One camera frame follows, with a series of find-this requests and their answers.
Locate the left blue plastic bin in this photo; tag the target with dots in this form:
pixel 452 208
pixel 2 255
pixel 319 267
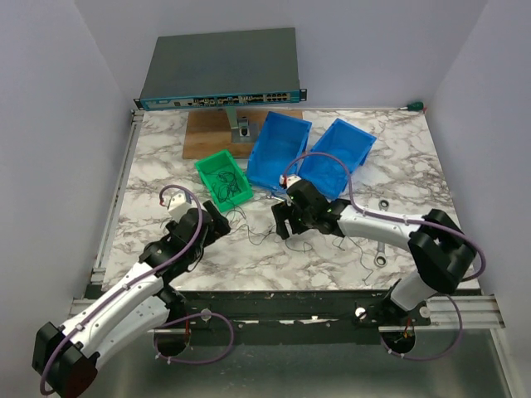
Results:
pixel 282 139

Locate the wooden base board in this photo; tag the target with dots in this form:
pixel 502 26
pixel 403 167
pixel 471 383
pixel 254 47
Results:
pixel 209 132

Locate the aluminium side rail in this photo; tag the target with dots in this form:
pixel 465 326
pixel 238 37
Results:
pixel 101 260

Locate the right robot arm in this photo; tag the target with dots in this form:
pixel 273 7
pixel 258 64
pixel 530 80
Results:
pixel 440 251

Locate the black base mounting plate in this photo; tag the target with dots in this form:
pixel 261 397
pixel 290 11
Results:
pixel 286 318

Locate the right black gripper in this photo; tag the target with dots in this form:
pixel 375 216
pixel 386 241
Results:
pixel 283 211

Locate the blue plastic bin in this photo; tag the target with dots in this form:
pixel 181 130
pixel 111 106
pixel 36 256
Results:
pixel 282 139
pixel 342 140

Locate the green handled screwdriver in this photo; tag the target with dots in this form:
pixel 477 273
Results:
pixel 416 106

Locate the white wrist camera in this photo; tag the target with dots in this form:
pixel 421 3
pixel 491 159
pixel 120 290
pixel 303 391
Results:
pixel 287 181
pixel 177 205

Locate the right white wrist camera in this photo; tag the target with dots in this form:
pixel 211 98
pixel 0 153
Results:
pixel 287 181

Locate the grey metal stand bracket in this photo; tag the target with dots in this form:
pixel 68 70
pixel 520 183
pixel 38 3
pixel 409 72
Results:
pixel 243 129

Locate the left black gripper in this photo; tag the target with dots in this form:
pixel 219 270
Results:
pixel 218 226

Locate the grey network switch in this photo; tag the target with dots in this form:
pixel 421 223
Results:
pixel 223 69

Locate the grey ratchet wrench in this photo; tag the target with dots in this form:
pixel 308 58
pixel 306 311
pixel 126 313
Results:
pixel 380 259

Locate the right blue plastic bin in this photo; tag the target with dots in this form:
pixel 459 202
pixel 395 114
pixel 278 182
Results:
pixel 342 140

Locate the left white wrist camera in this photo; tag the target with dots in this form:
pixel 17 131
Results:
pixel 177 205

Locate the green plastic bin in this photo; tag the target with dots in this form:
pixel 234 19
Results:
pixel 225 180

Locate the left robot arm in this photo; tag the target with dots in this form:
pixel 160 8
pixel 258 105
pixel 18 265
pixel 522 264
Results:
pixel 68 357

